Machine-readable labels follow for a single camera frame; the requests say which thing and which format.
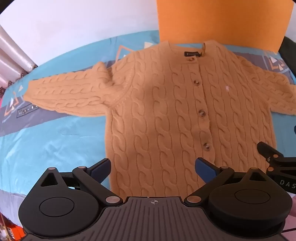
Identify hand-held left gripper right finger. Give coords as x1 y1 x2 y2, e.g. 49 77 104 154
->
184 158 269 207

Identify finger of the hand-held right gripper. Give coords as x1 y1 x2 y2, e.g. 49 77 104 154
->
257 141 296 173

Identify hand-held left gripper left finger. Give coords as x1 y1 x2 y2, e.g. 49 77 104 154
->
40 158 123 206

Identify tan cable-knit cardigan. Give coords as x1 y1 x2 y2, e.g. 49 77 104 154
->
23 40 296 197

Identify blue patterned bed sheet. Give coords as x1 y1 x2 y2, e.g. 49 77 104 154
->
0 29 296 230

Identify dark cloth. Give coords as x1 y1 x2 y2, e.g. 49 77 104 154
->
278 36 296 77

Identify red patterned cloth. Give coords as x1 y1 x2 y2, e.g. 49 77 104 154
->
0 212 26 241

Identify orange flat board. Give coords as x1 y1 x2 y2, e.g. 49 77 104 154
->
156 0 291 53

